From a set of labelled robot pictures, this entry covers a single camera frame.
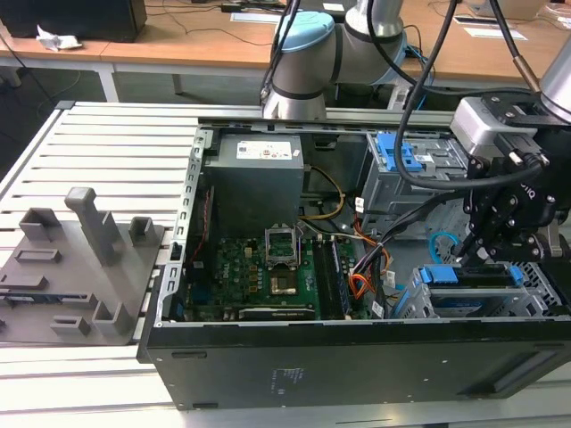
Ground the black open PC case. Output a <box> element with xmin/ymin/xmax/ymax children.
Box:
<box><xmin>135</xmin><ymin>116</ymin><xmax>571</xmax><ymax>412</ymax></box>

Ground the crumpled white paper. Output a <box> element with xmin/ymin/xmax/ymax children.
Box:
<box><xmin>36</xmin><ymin>23</ymin><xmax>85</xmax><ymax>52</ymax></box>

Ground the black cable brass ferrule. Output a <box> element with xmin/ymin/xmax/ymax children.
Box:
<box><xmin>487</xmin><ymin>0</ymin><xmax>543</xmax><ymax>94</ymax></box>

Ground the grey parts rack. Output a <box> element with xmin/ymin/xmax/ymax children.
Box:
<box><xmin>0</xmin><ymin>185</ymin><xmax>167</xmax><ymax>348</ymax></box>

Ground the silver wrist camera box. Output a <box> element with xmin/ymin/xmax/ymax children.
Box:
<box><xmin>449</xmin><ymin>96</ymin><xmax>543</xmax><ymax>158</ymax></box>

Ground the grey power supply unit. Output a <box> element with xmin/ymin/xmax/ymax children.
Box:
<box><xmin>202</xmin><ymin>133</ymin><xmax>307</xmax><ymax>225</ymax></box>

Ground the wooden desk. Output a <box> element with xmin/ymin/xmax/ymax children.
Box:
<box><xmin>0</xmin><ymin>0</ymin><xmax>571</xmax><ymax>104</ymax></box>

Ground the black box on desk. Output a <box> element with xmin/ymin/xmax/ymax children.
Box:
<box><xmin>0</xmin><ymin>0</ymin><xmax>149</xmax><ymax>44</ymax></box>

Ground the CPU socket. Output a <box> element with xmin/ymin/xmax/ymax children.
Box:
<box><xmin>269</xmin><ymin>275</ymin><xmax>299</xmax><ymax>297</ymax></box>

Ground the grey metal drive cage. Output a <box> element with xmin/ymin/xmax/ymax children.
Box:
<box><xmin>360</xmin><ymin>130</ymin><xmax>470</xmax><ymax>216</ymax></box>

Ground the black RAM slot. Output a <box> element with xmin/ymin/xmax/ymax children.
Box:
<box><xmin>311</xmin><ymin>237</ymin><xmax>336</xmax><ymax>320</ymax></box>
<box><xmin>327</xmin><ymin>239</ymin><xmax>354</xmax><ymax>319</ymax></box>

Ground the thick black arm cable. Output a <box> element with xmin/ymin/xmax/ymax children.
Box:
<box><xmin>395</xmin><ymin>0</ymin><xmax>470</xmax><ymax>189</ymax></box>

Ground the blue disk wire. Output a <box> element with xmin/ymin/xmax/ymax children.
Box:
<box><xmin>426</xmin><ymin>231</ymin><xmax>463</xmax><ymax>269</ymax></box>

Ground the blue plastic drive latch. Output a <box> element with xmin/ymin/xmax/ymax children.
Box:
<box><xmin>376</xmin><ymin>131</ymin><xmax>424</xmax><ymax>174</ymax></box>

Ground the yellow wire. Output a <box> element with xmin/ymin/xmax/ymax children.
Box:
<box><xmin>297</xmin><ymin>165</ymin><xmax>345</xmax><ymax>221</ymax></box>

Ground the hard disk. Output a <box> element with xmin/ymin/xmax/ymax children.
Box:
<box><xmin>418</xmin><ymin>262</ymin><xmax>525</xmax><ymax>314</ymax></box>

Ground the white paper sheet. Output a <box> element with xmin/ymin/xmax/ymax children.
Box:
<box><xmin>462</xmin><ymin>25</ymin><xmax>528</xmax><ymax>42</ymax></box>
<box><xmin>230</xmin><ymin>12</ymin><xmax>287</xmax><ymax>23</ymax></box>

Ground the green motherboard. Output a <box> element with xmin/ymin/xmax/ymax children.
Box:
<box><xmin>184</xmin><ymin>234</ymin><xmax>372</xmax><ymax>322</ymax></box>

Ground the orange wire bundle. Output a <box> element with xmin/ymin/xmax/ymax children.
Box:
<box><xmin>349</xmin><ymin>212</ymin><xmax>390</xmax><ymax>299</ymax></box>

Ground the black graphics card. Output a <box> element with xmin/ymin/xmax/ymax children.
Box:
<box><xmin>237</xmin><ymin>304</ymin><xmax>316</xmax><ymax>322</ymax></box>

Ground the blue cable bunch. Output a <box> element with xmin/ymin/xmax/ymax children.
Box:
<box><xmin>402</xmin><ymin>43</ymin><xmax>437</xmax><ymax>86</ymax></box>

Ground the metal socket cover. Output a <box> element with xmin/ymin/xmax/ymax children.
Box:
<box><xmin>264</xmin><ymin>226</ymin><xmax>300</xmax><ymax>269</ymax></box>

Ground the black wire bundle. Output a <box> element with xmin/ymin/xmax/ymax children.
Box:
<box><xmin>351</xmin><ymin>194</ymin><xmax>468</xmax><ymax>278</ymax></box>

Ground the red twisted wire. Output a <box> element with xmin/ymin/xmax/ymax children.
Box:
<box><xmin>203</xmin><ymin>185</ymin><xmax>217</xmax><ymax>245</ymax></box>

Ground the grey metal disk bay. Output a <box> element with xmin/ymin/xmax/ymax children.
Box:
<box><xmin>386</xmin><ymin>259</ymin><xmax>571</xmax><ymax>320</ymax></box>

